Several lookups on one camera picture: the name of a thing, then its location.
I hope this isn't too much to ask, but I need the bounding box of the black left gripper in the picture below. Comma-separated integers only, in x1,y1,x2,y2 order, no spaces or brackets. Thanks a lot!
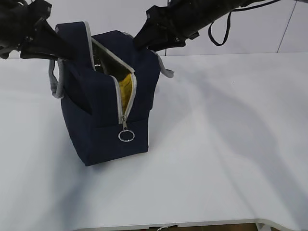
0,0,93,62

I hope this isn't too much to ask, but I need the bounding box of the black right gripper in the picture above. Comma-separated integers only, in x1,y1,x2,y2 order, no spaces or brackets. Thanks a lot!
132,0,231,52

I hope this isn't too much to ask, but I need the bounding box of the yellow pear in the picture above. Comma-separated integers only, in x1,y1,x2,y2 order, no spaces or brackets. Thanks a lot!
119,74,132,112

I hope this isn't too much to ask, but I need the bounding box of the navy blue lunch bag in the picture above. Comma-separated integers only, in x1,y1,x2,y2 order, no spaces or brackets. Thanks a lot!
49,30,174,166

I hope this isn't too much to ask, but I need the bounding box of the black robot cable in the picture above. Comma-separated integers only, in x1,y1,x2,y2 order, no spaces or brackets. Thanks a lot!
208,10,232,46

